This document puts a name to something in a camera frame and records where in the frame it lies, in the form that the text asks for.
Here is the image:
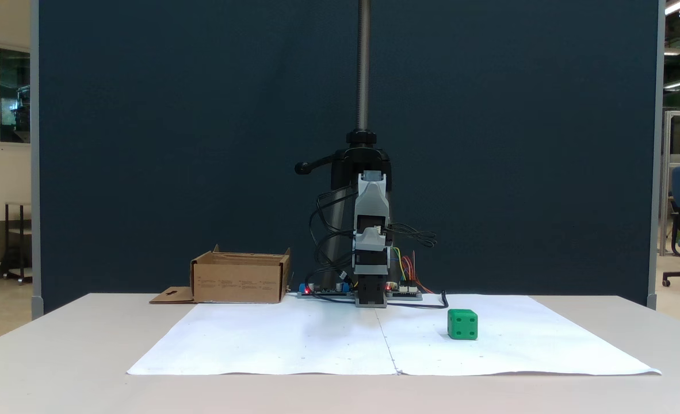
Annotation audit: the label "black gripper wire bundle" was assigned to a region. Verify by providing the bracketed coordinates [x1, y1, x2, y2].
[387, 222, 438, 249]

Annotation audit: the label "brown cardboard box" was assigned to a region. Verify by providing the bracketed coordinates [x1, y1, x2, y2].
[149, 244, 292, 304]

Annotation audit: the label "green die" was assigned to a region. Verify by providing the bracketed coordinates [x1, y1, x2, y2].
[447, 309, 479, 341]

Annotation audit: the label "circuit board with white connectors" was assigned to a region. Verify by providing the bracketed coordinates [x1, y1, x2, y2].
[386, 282, 423, 301]

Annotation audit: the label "framed wall window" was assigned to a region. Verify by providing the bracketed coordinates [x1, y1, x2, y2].
[0, 41, 32, 149]

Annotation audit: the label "white paper sheet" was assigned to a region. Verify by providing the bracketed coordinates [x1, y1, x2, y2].
[126, 294, 662, 377]

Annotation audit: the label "dark blue partition panel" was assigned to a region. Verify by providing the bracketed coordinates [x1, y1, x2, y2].
[31, 0, 666, 320]

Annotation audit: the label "circuit board with blue capacitors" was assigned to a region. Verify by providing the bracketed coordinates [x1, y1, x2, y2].
[297, 282, 355, 300]

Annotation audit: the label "coloured jumper wires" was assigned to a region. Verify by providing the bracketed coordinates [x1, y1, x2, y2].
[392, 246, 434, 294]

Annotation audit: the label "black stand with metal column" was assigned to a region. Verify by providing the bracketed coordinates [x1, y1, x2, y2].
[294, 0, 392, 288]

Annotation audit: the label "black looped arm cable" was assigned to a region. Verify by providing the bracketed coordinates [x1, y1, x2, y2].
[307, 187, 359, 288]

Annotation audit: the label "black wheeled cart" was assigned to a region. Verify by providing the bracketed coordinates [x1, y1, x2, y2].
[0, 201, 33, 285]

